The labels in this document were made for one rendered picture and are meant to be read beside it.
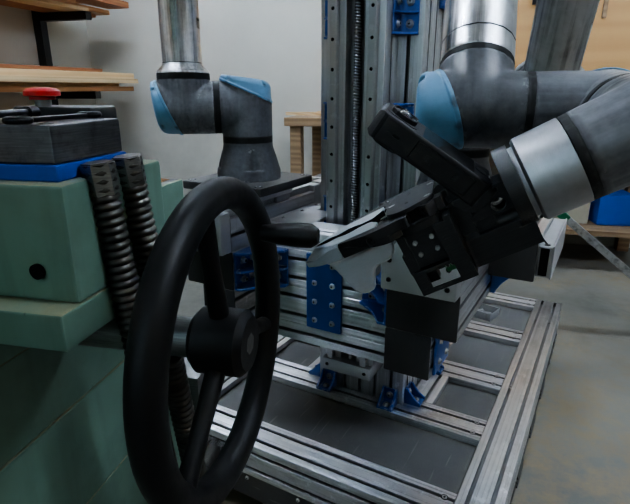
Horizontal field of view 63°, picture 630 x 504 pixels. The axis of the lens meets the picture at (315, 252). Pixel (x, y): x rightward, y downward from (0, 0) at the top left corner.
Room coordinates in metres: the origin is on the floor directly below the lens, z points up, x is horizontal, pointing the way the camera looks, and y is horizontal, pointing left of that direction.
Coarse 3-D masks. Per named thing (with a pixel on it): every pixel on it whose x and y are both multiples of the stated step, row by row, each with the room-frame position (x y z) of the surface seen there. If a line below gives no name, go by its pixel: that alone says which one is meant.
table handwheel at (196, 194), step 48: (192, 192) 0.38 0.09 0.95; (240, 192) 0.43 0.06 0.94; (192, 240) 0.34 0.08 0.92; (144, 288) 0.30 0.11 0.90; (96, 336) 0.42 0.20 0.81; (144, 336) 0.29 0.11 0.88; (192, 336) 0.39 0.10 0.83; (240, 336) 0.39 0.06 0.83; (144, 384) 0.28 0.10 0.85; (144, 432) 0.27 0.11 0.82; (192, 432) 0.35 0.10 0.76; (240, 432) 0.43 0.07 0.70; (144, 480) 0.27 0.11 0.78; (192, 480) 0.32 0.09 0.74
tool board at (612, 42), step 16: (528, 0) 3.47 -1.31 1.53; (608, 0) 3.34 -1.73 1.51; (624, 0) 3.34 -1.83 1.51; (528, 16) 3.47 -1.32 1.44; (608, 16) 3.36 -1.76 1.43; (624, 16) 3.34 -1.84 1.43; (528, 32) 3.47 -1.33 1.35; (592, 32) 3.38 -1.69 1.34; (608, 32) 3.35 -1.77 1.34; (624, 32) 3.33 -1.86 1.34; (592, 48) 3.37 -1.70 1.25; (608, 48) 3.35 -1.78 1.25; (624, 48) 3.33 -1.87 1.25; (592, 64) 3.37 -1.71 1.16; (608, 64) 3.35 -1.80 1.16; (624, 64) 3.32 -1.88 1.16
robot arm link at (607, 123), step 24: (600, 96) 0.42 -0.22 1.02; (624, 96) 0.40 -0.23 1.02; (576, 120) 0.41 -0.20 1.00; (600, 120) 0.40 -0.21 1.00; (624, 120) 0.39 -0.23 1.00; (576, 144) 0.39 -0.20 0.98; (600, 144) 0.39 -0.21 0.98; (624, 144) 0.38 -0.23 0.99; (600, 168) 0.39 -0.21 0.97; (624, 168) 0.38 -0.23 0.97; (600, 192) 0.40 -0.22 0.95
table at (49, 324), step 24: (168, 192) 0.69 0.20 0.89; (168, 216) 0.68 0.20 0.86; (0, 312) 0.34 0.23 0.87; (24, 312) 0.34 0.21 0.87; (48, 312) 0.34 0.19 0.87; (72, 312) 0.34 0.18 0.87; (96, 312) 0.37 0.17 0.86; (0, 336) 0.35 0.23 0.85; (24, 336) 0.34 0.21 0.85; (48, 336) 0.34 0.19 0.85; (72, 336) 0.34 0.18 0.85
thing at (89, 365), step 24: (24, 360) 0.41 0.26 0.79; (48, 360) 0.44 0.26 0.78; (72, 360) 0.47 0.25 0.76; (96, 360) 0.50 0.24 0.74; (120, 360) 0.54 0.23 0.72; (0, 384) 0.38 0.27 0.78; (24, 384) 0.40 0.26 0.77; (48, 384) 0.43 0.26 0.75; (72, 384) 0.46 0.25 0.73; (0, 408) 0.38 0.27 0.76; (24, 408) 0.40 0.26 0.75; (48, 408) 0.43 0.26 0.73; (0, 432) 0.37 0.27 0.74; (24, 432) 0.39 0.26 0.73; (0, 456) 0.37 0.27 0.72
